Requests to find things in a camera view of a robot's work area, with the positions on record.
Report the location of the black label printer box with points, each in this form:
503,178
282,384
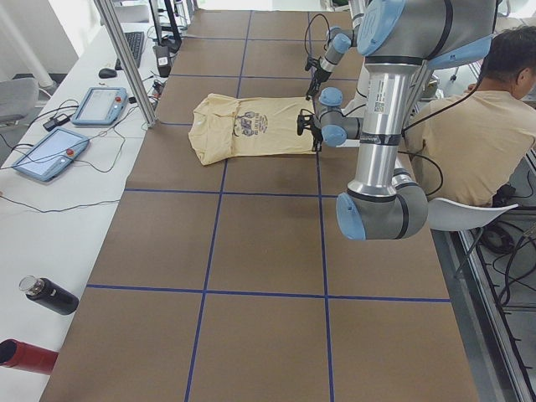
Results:
163,60

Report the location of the black keyboard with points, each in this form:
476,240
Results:
135,41

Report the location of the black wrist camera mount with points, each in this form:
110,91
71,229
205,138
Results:
312,63

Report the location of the black power adapter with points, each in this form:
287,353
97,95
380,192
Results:
55,122

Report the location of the blue teach pendant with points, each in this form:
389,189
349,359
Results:
101,106
49,157

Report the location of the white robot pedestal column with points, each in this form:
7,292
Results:
354,110

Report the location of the beige long sleeve shirt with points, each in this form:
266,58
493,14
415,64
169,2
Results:
225,127

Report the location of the lower blue teach pendant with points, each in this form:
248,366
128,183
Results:
49,157

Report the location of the aluminium frame post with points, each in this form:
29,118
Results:
123,52

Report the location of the black computer mouse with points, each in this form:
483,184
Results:
107,73

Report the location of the upper blue teach pendant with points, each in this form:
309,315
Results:
101,106

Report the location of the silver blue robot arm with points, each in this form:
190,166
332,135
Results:
338,42
402,43

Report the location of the white chair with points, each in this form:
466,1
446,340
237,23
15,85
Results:
448,215

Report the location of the red water bottle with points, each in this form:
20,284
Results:
27,357

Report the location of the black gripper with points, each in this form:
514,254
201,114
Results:
316,133
322,74

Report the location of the person in beige shirt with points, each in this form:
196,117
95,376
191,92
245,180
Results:
466,147

